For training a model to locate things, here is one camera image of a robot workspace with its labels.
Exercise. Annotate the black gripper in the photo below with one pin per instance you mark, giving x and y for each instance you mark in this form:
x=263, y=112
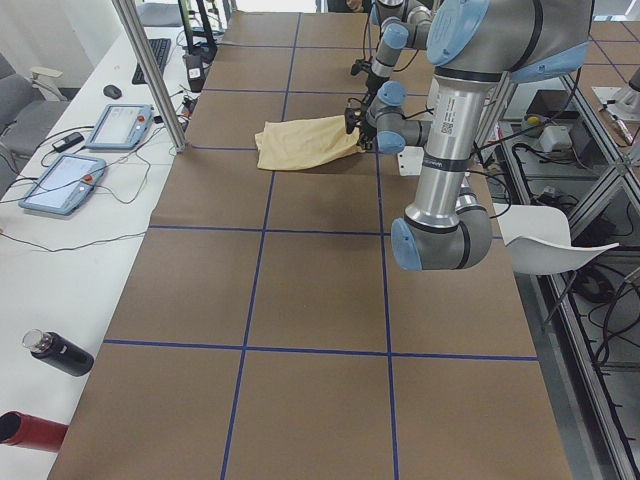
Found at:
x=364, y=133
x=370, y=85

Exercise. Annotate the beige long sleeve shirt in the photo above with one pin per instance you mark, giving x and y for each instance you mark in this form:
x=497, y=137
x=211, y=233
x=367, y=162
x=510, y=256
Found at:
x=304, y=144

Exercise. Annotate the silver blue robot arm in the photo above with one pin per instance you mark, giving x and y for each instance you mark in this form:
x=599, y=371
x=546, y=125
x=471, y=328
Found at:
x=403, y=24
x=471, y=45

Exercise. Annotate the upper teach pendant tablet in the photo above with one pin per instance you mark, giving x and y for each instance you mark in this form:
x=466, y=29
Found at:
x=120, y=127

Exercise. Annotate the teach pendant tablet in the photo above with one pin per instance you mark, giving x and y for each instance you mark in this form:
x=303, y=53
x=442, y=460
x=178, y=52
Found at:
x=120, y=127
x=65, y=185

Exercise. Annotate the black computer mouse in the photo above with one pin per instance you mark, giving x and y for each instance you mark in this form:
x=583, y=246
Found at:
x=112, y=91

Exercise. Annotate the lower teach pendant tablet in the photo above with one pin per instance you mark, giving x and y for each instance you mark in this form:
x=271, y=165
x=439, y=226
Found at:
x=65, y=185

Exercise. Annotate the black water bottle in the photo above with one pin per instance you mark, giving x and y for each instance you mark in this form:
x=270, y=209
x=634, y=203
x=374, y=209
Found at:
x=58, y=352

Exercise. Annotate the red cylinder bottle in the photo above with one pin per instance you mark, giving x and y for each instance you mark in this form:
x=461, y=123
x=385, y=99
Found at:
x=27, y=431

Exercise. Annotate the aluminium frame post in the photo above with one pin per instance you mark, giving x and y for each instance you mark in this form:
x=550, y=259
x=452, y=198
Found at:
x=136, y=34

